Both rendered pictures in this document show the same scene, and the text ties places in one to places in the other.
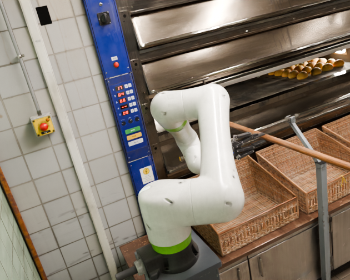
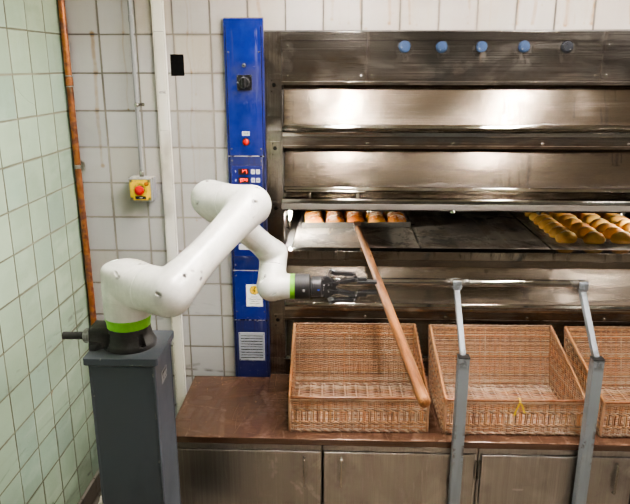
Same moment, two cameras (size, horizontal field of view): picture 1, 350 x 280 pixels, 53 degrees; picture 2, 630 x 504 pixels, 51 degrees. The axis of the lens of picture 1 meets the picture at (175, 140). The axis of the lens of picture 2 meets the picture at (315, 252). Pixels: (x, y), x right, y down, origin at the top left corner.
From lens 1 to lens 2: 1.21 m
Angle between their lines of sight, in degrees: 21
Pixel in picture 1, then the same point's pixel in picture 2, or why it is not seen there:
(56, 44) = (182, 100)
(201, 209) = (137, 291)
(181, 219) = (122, 296)
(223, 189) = (161, 279)
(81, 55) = (209, 120)
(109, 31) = (247, 99)
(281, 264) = (376, 485)
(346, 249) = not seen: outside the picture
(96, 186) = not seen: hidden behind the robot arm
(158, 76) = (302, 171)
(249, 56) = (449, 180)
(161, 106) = (196, 193)
